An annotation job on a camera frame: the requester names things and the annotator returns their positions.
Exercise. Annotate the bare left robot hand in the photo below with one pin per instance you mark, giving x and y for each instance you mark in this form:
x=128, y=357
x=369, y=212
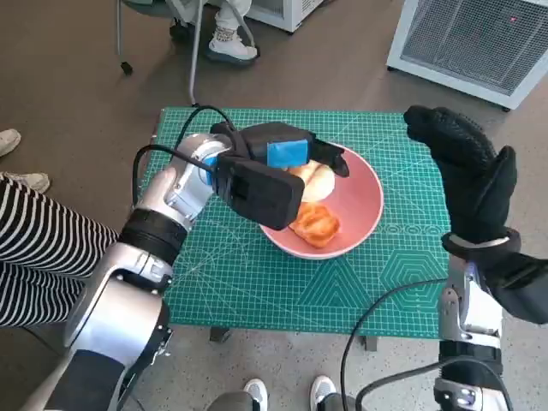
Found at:
x=282, y=137

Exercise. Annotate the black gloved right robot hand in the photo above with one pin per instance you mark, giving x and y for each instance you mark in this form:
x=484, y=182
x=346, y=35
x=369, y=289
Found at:
x=471, y=180

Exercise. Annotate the round toy bread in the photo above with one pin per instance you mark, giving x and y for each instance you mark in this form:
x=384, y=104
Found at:
x=317, y=182

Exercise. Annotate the long toy bread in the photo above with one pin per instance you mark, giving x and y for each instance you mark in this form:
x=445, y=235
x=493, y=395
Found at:
x=317, y=224

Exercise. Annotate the pink bowl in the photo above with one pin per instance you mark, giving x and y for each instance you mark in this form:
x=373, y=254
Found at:
x=359, y=205

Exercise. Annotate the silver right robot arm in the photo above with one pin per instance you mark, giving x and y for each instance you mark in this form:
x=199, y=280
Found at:
x=471, y=308

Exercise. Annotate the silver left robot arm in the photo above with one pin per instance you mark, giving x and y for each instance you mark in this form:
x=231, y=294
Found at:
x=124, y=291

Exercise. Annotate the person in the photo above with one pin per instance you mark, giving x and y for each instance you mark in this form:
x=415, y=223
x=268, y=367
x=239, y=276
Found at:
x=13, y=141
x=231, y=43
x=256, y=391
x=43, y=240

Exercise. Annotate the grey chair with metal legs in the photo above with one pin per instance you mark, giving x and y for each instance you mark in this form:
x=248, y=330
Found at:
x=196, y=51

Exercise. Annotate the small white cabinet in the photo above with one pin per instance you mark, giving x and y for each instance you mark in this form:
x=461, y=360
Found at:
x=287, y=13

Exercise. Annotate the white appliance with mesh grille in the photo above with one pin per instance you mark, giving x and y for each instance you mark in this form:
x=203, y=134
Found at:
x=466, y=43

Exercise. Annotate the green cutting mat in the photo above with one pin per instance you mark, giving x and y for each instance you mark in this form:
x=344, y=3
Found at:
x=257, y=291

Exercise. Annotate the black metal stand beam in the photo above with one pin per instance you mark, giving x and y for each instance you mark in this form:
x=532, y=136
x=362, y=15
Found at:
x=158, y=355

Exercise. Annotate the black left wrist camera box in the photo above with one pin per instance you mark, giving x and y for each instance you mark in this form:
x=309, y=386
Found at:
x=261, y=192

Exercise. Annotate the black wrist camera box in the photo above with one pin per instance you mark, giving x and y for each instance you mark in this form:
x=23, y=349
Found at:
x=261, y=192
x=522, y=287

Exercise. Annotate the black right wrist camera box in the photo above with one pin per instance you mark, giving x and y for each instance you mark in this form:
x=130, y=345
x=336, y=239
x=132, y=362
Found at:
x=522, y=287

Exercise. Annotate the black table leg bracket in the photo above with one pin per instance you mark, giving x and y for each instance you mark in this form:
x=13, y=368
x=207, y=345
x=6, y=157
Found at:
x=219, y=335
x=371, y=343

